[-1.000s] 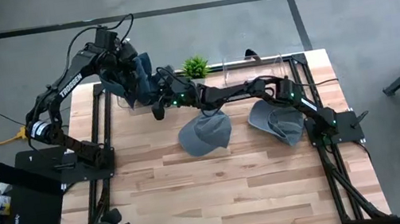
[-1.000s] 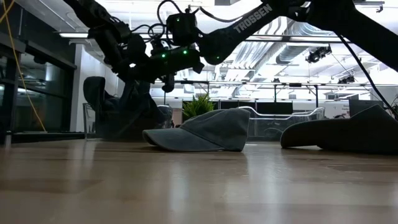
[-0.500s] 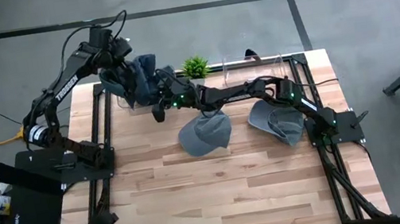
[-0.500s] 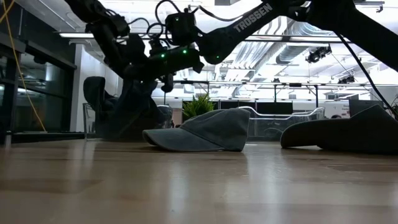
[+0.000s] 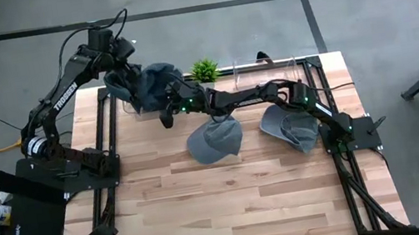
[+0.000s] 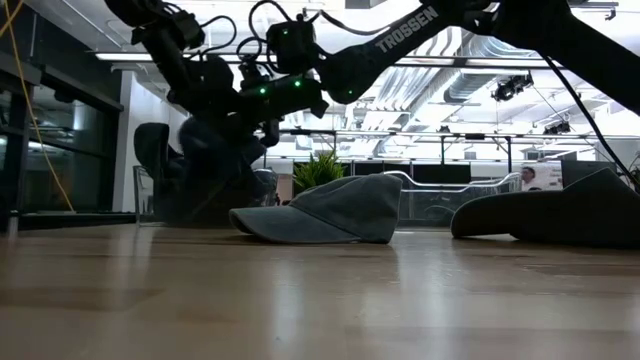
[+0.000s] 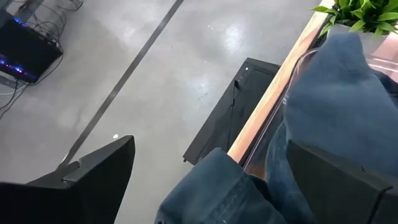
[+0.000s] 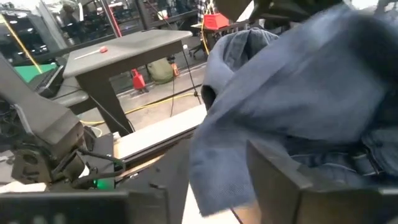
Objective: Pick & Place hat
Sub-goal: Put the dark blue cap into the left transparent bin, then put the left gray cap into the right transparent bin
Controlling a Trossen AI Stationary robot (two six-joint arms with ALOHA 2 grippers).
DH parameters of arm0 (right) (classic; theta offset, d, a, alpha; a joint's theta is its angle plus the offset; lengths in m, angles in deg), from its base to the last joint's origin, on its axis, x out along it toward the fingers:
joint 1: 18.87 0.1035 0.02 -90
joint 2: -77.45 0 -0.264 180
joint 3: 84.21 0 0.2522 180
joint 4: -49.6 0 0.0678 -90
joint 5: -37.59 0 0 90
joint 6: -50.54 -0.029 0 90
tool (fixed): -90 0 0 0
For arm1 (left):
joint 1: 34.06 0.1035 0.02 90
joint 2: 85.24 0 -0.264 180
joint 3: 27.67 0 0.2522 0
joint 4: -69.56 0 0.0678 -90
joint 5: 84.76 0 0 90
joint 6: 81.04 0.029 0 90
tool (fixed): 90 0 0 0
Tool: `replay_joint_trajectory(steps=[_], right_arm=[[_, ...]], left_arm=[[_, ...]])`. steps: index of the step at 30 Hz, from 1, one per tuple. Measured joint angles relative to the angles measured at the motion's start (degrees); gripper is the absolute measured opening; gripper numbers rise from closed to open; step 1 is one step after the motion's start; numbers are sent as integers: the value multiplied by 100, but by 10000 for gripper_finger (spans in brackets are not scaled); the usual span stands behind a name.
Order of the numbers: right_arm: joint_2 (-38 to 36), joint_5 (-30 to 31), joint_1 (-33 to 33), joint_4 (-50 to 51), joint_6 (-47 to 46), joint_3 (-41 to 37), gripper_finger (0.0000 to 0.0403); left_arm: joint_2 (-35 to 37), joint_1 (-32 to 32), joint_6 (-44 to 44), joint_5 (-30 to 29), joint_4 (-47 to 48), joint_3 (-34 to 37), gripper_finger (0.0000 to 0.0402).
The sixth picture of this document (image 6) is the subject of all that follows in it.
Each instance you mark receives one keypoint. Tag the black ceiling camera cluster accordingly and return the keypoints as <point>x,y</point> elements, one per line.
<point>512,86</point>

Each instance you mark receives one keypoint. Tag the silver ventilation duct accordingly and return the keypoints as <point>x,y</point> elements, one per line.
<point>465,87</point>

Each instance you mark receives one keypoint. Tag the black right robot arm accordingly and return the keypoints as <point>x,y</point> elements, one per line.
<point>400,35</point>

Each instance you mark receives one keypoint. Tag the person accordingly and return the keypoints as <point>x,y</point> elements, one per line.
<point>528,175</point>

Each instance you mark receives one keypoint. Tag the small black ceiling fixture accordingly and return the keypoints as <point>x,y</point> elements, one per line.
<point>557,128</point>

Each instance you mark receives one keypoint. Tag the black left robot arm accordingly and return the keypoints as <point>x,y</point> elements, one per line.
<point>165,45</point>

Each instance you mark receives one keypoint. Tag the light grey cap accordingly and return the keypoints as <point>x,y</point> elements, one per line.
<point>340,210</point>

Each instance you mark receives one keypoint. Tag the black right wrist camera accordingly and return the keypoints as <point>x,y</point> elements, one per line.
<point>270,134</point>

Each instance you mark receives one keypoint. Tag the black computer monitor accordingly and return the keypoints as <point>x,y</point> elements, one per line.
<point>587,172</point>

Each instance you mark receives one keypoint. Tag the dark grey cap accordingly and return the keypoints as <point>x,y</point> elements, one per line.
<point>575,215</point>

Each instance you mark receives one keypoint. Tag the green plant in white pot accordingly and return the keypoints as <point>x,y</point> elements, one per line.
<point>320,172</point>

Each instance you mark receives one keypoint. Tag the blue denim cap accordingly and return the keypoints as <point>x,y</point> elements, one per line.
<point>215,160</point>

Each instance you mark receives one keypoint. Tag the clear plastic bin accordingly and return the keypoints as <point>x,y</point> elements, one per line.
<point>435,205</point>
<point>142,200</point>

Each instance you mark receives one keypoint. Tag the black aluminium table frame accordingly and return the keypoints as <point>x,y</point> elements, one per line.
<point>75,220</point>

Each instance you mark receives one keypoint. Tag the silver frame post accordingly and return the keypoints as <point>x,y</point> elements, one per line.
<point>12,222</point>

